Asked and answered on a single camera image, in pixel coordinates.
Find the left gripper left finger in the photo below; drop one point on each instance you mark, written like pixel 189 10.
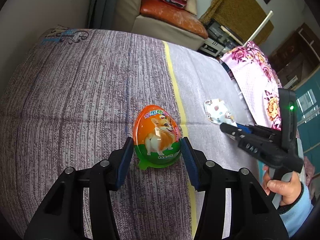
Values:
pixel 61 213

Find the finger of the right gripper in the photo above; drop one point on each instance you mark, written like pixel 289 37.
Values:
pixel 245 128

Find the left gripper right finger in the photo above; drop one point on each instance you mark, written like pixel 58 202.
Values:
pixel 230 195

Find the orange green toy egg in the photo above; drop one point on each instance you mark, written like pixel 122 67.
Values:
pixel 156 138

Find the light blue sleeve forearm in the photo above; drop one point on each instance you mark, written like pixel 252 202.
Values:
pixel 295 214

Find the person's right hand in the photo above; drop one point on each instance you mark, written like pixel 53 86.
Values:
pixel 289 191

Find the white cartoon tissue pack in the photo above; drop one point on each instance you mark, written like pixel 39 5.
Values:
pixel 217 112

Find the pink floral quilt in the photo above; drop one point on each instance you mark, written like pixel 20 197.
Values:
pixel 258 83

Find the dark wooden cabinet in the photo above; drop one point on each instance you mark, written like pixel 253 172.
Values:
pixel 297 58

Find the black stereo equipment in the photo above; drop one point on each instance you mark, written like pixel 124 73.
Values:
pixel 220 40

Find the brown patterned cloth cover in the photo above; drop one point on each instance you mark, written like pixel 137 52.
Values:
pixel 241 16

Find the beige armchair orange cushion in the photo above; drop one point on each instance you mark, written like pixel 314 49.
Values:
pixel 157 19

